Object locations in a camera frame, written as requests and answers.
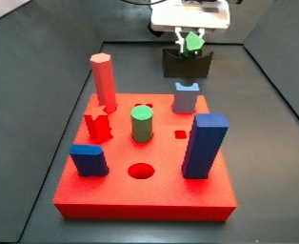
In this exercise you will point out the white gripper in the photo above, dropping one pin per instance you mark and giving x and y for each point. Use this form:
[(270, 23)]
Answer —
[(190, 15)]

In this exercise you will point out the green three prong object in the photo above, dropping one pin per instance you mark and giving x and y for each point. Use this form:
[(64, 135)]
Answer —
[(191, 45)]

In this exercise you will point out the black curved fixture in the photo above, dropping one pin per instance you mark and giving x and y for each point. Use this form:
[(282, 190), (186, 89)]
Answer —
[(186, 67)]

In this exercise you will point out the red peg board block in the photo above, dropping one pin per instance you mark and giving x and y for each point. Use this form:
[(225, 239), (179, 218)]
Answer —
[(144, 187)]

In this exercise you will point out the light blue notched block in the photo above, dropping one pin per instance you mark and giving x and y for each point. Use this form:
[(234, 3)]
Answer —
[(186, 98)]

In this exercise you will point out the salmon octagonal tall peg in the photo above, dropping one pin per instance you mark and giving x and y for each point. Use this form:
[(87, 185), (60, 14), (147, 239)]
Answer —
[(104, 81)]

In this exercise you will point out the green cylinder peg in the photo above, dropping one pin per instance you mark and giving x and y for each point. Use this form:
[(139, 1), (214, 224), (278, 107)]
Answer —
[(142, 115)]

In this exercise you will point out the tall dark blue block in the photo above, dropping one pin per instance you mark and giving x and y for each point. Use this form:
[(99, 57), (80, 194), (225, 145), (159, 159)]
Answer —
[(210, 129)]

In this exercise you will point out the red star peg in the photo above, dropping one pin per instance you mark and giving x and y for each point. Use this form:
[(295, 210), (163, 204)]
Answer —
[(98, 124)]

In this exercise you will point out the short dark blue peg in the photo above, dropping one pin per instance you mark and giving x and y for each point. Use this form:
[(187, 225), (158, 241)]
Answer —
[(90, 160)]

